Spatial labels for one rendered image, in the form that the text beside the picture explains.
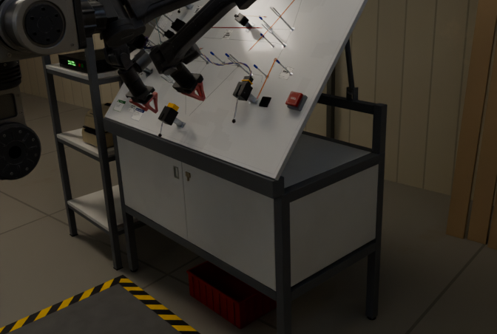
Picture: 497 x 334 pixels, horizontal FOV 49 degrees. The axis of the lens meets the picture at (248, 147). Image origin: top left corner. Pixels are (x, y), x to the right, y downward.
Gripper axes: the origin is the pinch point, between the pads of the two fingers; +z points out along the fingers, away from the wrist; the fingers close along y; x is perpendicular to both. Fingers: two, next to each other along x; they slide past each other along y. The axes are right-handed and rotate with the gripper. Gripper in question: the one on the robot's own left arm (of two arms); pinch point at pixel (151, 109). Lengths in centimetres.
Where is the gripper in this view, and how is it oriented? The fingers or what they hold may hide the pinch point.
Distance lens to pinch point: 205.7
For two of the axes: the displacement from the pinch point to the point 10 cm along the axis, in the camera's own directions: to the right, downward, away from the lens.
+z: 3.5, 6.9, 6.3
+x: -5.5, 7.0, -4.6
